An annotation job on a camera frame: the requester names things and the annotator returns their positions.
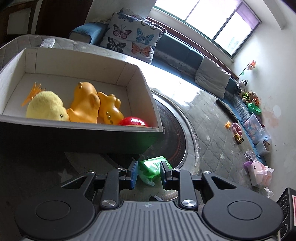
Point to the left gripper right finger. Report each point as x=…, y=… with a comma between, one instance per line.
x=166, y=174

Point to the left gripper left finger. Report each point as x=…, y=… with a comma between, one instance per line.
x=131, y=175

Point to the red toy apple half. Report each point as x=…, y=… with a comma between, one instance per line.
x=133, y=121

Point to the large orange rubber duck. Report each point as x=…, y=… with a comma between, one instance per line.
x=85, y=105

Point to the yellow plush chick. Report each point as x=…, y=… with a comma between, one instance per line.
x=44, y=105

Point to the purple pink toy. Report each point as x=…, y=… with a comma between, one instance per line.
x=259, y=174

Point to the clear plastic storage box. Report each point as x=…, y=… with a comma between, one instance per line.
x=259, y=136

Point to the small orange toy piece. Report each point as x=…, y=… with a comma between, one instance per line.
x=227, y=125

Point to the pink toy car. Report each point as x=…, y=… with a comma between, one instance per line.
x=237, y=133

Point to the green bowl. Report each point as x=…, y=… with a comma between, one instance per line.
x=252, y=108

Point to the grey seat cushion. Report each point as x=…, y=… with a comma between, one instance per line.
x=212, y=77

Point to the stuffed animal pile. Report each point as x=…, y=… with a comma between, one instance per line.
x=247, y=97

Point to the dark blue sofa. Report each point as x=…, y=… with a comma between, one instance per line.
x=180, y=59

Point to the butterfly print pillow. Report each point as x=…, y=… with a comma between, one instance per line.
x=131, y=34

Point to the blue folded blanket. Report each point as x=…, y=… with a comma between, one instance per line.
x=91, y=33

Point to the white remote control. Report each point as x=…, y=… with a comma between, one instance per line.
x=48, y=43

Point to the window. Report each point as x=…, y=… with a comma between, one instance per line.
x=218, y=26

